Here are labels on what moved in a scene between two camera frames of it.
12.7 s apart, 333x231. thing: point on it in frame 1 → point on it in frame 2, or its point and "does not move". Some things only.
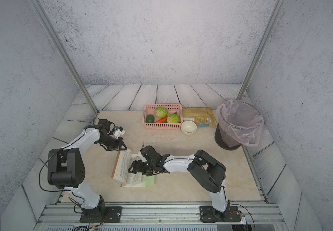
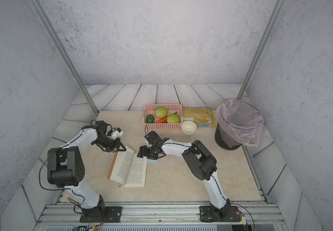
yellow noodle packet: x=202 y=116 does not move
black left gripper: x=120 y=142 does not move
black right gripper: x=139 y=169 → x=142 y=152
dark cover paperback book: x=120 y=173 does not move
